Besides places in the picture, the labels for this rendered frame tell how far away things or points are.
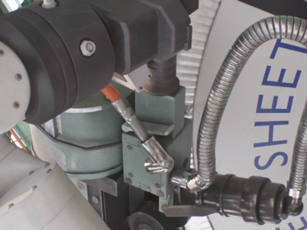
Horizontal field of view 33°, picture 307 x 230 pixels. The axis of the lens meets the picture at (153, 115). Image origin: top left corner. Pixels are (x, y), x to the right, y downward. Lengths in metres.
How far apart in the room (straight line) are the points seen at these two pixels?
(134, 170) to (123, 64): 0.20
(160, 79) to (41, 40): 0.19
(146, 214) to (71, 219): 0.31
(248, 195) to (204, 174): 0.10
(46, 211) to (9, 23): 0.14
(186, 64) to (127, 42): 0.32
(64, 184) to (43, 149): 0.25
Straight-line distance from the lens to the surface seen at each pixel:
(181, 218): 0.73
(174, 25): 0.44
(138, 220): 0.70
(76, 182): 0.68
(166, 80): 0.54
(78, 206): 0.39
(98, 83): 0.42
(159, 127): 0.57
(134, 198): 0.73
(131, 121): 0.55
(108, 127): 0.59
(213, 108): 0.52
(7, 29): 0.39
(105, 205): 0.69
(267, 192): 0.65
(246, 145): 0.82
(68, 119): 0.58
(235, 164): 0.84
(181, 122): 0.59
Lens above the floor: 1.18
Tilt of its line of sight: 10 degrees up
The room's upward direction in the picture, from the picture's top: 114 degrees counter-clockwise
